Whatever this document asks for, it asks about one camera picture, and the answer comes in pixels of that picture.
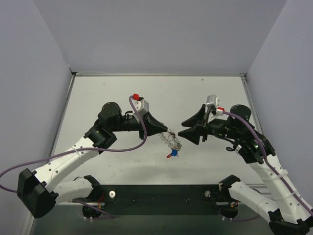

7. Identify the large metal keyring with loops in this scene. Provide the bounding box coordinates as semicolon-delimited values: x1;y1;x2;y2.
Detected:
158;128;182;151

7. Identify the blue key tag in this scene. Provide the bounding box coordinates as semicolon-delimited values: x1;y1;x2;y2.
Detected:
171;149;178;157

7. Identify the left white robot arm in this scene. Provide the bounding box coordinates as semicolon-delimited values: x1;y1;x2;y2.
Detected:
17;98;168;218

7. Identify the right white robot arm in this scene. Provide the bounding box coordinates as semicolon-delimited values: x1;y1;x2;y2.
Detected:
178;105;313;235

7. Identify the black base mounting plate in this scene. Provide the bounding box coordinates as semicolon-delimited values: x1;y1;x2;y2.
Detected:
72;185;247;216

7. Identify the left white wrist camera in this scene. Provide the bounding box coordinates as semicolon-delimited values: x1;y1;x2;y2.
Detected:
132;94;149;119

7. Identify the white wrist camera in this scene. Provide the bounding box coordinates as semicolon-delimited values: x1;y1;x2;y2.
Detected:
132;94;149;119
205;94;224;117

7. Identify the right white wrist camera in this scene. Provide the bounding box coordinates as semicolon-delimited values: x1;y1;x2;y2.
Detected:
205;94;224;117

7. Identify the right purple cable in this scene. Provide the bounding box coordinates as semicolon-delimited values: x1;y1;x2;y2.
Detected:
222;110;313;222

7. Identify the purple cable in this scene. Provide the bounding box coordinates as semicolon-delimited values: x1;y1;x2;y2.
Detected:
0;93;148;220
222;110;313;222

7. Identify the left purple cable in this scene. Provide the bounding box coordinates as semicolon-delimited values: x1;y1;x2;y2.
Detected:
0;93;148;220

